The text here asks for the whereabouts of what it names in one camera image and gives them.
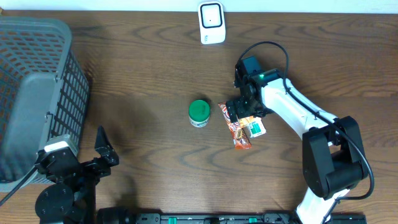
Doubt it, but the white barcode scanner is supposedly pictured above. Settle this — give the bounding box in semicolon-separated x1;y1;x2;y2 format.
198;1;226;45

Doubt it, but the green-lid seasoning jar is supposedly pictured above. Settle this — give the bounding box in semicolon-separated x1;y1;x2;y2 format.
188;100;210;128

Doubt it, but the red Top snack bar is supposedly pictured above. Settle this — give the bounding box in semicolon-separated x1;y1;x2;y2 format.
218;102;252;150

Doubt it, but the orange snack packet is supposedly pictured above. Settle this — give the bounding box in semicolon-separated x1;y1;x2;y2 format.
238;116;262;128

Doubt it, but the grey plastic mesh basket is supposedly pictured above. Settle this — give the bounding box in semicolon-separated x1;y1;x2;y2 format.
1;16;90;192

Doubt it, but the white green-label small box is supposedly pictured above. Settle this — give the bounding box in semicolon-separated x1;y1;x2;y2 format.
246;120;266;138

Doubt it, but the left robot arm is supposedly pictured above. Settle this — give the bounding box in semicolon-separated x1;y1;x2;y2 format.
34;126;119;223

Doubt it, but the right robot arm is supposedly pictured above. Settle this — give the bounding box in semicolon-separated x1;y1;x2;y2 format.
226;57;369;223

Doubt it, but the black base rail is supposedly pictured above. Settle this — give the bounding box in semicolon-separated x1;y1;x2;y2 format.
96;207;368;224

